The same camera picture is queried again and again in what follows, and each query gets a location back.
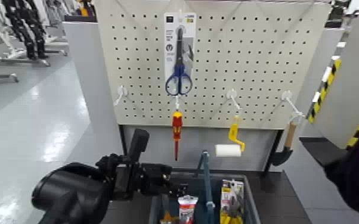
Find grey partition with hazard tape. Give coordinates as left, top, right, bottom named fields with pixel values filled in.
left=307, top=0, right=359, bottom=148

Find yellow grey hand tool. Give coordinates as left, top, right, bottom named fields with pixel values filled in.
left=160, top=194, right=177, bottom=224

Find grey metal base frame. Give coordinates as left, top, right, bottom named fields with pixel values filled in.
left=0, top=55, right=51, bottom=67

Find grey partition panel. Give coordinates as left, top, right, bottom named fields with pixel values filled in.
left=63, top=21, right=127, bottom=168

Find yellow packaged pliers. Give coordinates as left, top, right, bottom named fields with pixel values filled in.
left=220, top=179, right=245, bottom=224

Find black robot on stand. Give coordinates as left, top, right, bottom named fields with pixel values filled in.
left=2, top=0, right=50, bottom=61

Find red white glue tube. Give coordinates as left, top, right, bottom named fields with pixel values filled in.
left=178, top=195, right=199, bottom=224

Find cream perforated pegboard panel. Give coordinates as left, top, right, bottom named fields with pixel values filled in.
left=96, top=0, right=332, bottom=130

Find packaged blue handled scissors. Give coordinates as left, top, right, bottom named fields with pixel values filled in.
left=163, top=12, right=197, bottom=97

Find yellow handled white paint roller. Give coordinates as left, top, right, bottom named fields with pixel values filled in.
left=215, top=116, right=246, bottom=158

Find grey plastic crate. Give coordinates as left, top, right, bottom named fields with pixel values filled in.
left=148, top=170, right=262, bottom=224

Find grey pegboard lower panel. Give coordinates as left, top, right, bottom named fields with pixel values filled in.
left=123, top=125, right=278, bottom=172

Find red yellow screwdriver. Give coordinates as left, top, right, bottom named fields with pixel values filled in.
left=172, top=111, right=184, bottom=162

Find blue crate carry handle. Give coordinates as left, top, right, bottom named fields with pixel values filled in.
left=195, top=151, right=216, bottom=224

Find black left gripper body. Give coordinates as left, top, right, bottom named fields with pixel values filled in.
left=139, top=163, right=174, bottom=196

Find black pegboard stand leg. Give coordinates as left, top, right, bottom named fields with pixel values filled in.
left=119, top=125, right=132, bottom=157
left=263, top=129, right=284, bottom=176

